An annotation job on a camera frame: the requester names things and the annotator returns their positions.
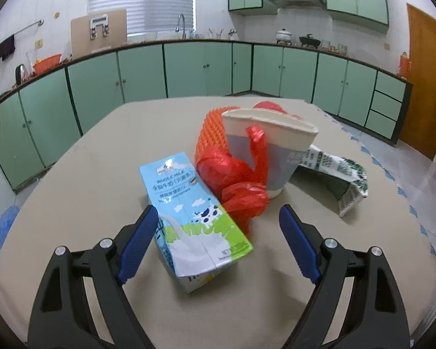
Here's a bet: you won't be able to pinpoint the green white milk pouch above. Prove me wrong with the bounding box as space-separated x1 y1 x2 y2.
295 145 369 217

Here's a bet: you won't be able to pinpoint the red plastic bag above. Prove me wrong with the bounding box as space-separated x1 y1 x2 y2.
195 125 269 236
253 101 303 121

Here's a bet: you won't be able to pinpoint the brown wooden door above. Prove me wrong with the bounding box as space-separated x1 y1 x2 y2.
400 4 436 160

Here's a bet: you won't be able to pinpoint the orange basket on counter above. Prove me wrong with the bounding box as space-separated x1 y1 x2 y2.
33 54 62 75

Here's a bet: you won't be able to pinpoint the black wok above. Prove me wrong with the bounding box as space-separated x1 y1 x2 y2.
299 34 321 48

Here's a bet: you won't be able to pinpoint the electric kettle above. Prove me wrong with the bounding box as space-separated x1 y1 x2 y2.
15 64 28 86

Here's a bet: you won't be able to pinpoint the green lower kitchen cabinets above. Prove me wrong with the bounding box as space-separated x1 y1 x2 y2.
0 40 413 191

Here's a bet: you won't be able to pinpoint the cardboard box on counter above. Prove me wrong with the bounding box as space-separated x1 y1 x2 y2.
71 10 127 59

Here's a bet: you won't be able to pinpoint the black cloth on rail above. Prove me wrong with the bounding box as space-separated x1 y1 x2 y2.
0 35 15 61

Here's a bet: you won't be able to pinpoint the blue milk carton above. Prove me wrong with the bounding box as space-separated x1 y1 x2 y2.
139 153 253 293

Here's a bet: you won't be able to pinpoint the crushed paper cup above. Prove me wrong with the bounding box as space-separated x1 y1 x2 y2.
221 107 319 199

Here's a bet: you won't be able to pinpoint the white cooking pot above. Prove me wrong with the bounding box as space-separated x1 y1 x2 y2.
276 29 292 45

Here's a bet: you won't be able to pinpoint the orange thermos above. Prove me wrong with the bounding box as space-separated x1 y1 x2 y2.
398 51 411 79

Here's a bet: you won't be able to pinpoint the orange foam net sleeve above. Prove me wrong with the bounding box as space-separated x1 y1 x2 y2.
194 106 238 163

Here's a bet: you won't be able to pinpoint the kitchen faucet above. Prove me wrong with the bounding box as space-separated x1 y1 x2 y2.
176 13 187 40

